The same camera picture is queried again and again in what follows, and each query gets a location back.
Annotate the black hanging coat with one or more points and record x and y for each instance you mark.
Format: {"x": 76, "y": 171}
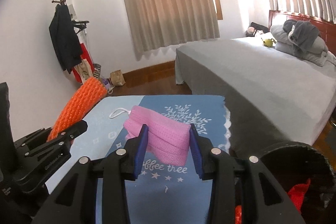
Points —
{"x": 64, "y": 39}

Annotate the brown paper bag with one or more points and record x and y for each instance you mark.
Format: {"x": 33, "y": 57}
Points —
{"x": 117, "y": 78}

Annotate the orange foam net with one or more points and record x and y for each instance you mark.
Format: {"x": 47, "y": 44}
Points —
{"x": 83, "y": 100}

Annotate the yellow-green plush toy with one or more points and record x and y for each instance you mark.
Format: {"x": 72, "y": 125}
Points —
{"x": 268, "y": 42}

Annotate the black hanger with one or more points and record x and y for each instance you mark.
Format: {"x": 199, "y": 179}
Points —
{"x": 80, "y": 25}

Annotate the red hanging bag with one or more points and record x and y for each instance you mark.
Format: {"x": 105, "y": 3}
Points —
{"x": 85, "y": 55}

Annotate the pink face mask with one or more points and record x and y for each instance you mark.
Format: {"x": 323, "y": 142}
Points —
{"x": 168, "y": 139}

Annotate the black bag by headboard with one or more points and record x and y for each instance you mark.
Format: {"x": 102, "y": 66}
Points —
{"x": 256, "y": 30}

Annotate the dark grey folded blanket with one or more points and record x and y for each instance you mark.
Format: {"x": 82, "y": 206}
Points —
{"x": 301, "y": 33}

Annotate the striped basket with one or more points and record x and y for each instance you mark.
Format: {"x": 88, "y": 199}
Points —
{"x": 97, "y": 70}

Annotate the beige tote bag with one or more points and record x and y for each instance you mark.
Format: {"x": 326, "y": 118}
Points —
{"x": 82, "y": 71}

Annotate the red plastic bag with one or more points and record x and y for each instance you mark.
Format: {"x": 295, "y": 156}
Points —
{"x": 296, "y": 194}

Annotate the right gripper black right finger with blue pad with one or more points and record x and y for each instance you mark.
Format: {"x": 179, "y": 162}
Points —
{"x": 262, "y": 198}

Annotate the red wooden headboard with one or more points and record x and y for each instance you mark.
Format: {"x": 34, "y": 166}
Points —
{"x": 327, "y": 29}

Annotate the grey pillow stack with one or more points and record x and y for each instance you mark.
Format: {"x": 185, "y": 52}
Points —
{"x": 315, "y": 51}

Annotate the light blue mattress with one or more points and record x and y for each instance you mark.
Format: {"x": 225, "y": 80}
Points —
{"x": 100, "y": 135}

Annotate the grey bed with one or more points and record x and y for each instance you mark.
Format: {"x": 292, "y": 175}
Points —
{"x": 272, "y": 96}

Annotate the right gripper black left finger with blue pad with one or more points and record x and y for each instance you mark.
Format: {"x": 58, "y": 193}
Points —
{"x": 74, "y": 198}

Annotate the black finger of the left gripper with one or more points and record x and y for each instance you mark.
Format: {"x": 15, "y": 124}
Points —
{"x": 73, "y": 129}

